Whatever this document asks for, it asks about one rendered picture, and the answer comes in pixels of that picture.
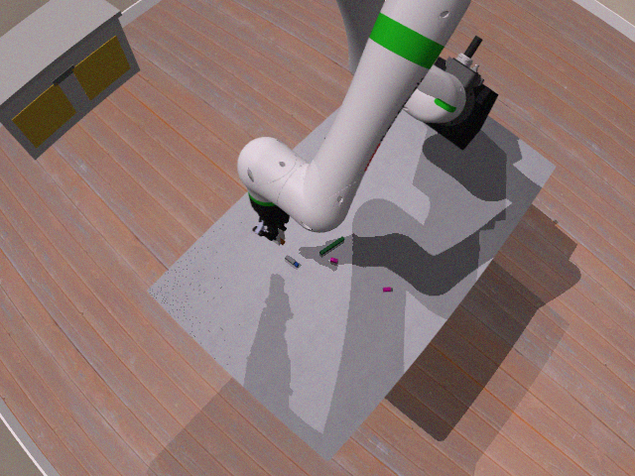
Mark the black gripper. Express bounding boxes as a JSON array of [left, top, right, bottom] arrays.
[[252, 212, 290, 246]]

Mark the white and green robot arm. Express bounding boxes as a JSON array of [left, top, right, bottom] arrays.
[[237, 0, 484, 233]]

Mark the green rod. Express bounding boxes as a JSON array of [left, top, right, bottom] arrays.
[[319, 236, 344, 255]]

